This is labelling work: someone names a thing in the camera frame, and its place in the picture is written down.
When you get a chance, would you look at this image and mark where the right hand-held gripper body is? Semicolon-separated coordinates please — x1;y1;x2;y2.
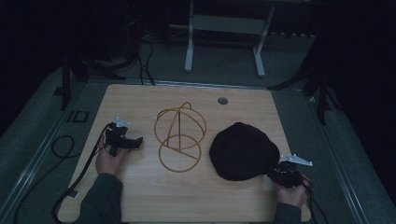
266;153;314;189

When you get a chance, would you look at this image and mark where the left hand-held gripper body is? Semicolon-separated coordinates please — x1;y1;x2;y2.
104;117;135;158

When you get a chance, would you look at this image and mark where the gold wire hat stand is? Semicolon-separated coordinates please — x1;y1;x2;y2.
153;102;207;174

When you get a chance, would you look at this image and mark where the black cap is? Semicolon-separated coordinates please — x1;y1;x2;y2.
208;121;281;182

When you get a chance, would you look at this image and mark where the person's right hand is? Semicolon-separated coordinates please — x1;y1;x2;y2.
274;174;312;209

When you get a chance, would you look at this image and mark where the person's left hand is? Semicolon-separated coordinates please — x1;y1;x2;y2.
94;140;130;177

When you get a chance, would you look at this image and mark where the black tripod stand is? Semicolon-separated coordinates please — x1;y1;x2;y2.
267;43;342;126
60;46;138;111

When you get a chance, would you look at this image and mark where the white metal stand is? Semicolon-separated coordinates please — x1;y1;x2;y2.
184;0;276;78

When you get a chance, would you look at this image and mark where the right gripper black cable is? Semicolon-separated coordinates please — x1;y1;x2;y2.
300;174;330;224

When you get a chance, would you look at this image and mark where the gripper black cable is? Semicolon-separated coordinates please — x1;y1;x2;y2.
51;122;113;224
300;174;330;224

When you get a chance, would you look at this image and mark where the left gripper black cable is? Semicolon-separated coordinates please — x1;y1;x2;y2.
51;122;113;224

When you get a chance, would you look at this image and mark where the black floor cable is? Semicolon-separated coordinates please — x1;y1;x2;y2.
13;134;82;224
136;38;156;86

